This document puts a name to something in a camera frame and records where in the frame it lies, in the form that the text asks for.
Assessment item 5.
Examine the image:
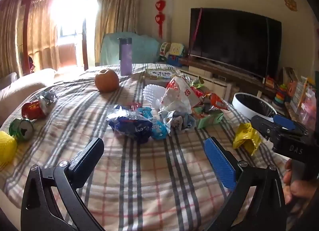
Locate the green drink can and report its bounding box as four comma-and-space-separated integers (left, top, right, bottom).
9, 119, 34, 142

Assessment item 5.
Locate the apple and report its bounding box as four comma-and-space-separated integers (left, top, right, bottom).
95, 69, 120, 93

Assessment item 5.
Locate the crumpled printed paper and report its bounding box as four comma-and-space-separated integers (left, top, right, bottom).
163, 111, 196, 135

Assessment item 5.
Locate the red drink can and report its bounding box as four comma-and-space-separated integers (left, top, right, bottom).
21, 96, 49, 120

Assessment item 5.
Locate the yellow packet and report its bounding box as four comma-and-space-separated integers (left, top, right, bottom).
233, 122, 262, 156

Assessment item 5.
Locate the dark purple object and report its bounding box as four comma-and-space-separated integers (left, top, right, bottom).
27, 56, 36, 73

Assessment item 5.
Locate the rainbow stacking ring toy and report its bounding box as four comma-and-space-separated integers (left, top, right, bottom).
272, 84, 291, 108

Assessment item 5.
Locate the round wheel toy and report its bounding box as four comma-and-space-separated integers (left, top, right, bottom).
159, 42, 171, 59

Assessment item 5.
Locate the television cabinet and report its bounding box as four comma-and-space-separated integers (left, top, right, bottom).
178, 58, 275, 102

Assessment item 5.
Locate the pink toy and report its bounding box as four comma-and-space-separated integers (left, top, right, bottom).
298, 85, 319, 124

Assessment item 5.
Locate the white trash bin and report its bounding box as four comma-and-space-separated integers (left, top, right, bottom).
232, 92, 278, 122

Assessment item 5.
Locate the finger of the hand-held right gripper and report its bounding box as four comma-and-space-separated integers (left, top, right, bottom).
251, 115, 281, 142
273, 114, 309, 135

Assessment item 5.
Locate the blue candy packet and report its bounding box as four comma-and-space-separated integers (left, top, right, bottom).
138, 107, 168, 140

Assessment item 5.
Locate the pale yellow toy box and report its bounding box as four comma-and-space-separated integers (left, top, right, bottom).
170, 43, 186, 58

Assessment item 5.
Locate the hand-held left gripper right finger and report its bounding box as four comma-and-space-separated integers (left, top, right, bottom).
203, 137, 286, 231

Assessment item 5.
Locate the beige cushion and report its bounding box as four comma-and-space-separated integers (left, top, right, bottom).
0, 68, 58, 124

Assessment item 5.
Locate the purple water bottle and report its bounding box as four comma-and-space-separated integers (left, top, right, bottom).
118, 38, 133, 76

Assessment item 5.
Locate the brown cardboard box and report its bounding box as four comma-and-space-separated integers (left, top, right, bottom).
283, 67, 298, 92

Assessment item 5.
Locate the pink rod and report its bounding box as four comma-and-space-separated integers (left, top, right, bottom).
189, 8, 203, 57

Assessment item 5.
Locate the yellow foam fruit net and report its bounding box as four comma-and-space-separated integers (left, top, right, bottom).
0, 131, 18, 169

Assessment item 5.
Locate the white carton with red print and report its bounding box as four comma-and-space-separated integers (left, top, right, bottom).
165, 76, 193, 104

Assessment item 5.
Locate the green carton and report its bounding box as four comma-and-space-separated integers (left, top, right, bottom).
193, 107, 224, 129

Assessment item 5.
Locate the green snack wrapper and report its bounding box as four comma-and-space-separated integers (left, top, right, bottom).
191, 76, 205, 89

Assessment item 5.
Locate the picture book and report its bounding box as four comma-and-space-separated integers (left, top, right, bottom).
145, 68, 177, 80

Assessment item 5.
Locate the crumpled white plastic bag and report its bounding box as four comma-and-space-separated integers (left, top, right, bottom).
159, 88, 192, 116

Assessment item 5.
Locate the person's right hand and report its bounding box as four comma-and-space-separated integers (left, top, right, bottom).
283, 159, 319, 205

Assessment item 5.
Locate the gold wall decal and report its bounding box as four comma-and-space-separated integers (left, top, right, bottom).
284, 0, 298, 12

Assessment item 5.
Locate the red heart hanging decoration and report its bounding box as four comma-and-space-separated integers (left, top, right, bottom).
155, 0, 167, 39

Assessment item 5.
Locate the orange snack packet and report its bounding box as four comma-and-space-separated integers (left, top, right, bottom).
203, 92, 229, 111

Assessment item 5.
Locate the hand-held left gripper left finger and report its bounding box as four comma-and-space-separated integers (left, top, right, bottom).
21, 137, 105, 231

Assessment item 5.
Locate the blue toy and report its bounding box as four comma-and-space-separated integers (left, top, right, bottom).
166, 55, 185, 67

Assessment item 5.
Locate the dark blue snack bag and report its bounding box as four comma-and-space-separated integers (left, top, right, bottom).
107, 105, 153, 144

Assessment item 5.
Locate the teal covered armchair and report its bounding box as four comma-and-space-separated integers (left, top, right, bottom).
100, 32, 161, 66

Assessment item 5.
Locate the black television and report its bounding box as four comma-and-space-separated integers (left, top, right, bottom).
189, 8, 282, 79

